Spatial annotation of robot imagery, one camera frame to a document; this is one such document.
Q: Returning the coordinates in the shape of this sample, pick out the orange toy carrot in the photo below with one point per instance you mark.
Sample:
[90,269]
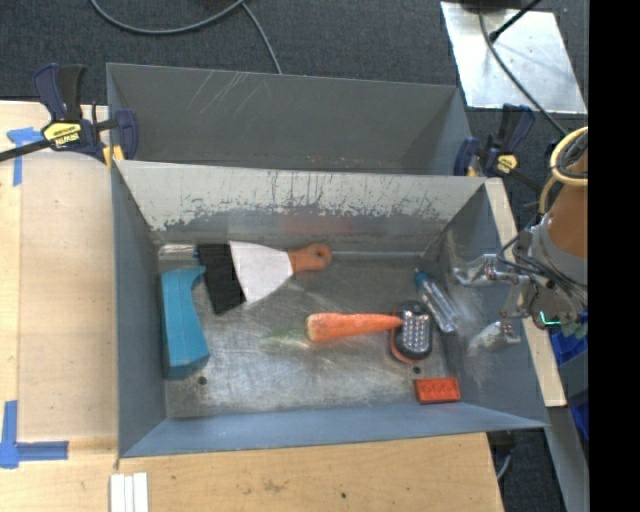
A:
[350,325]

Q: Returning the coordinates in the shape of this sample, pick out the pale wood board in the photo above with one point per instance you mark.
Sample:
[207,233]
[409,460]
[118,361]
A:
[65,300]

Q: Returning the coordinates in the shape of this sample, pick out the orange-red toy brick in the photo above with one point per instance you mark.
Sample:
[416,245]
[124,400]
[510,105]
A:
[437,390]

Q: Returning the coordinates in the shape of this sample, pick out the clear tube with blue cap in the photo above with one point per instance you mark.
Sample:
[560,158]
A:
[436,302]

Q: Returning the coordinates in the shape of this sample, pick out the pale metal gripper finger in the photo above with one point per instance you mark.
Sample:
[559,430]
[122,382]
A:
[477,272]
[495,336]

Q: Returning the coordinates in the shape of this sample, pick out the black and red work light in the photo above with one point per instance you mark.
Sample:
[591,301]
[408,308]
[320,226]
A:
[412,331]

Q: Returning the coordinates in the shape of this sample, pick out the grey metal bin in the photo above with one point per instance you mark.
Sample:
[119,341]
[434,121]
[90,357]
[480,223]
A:
[300,390]

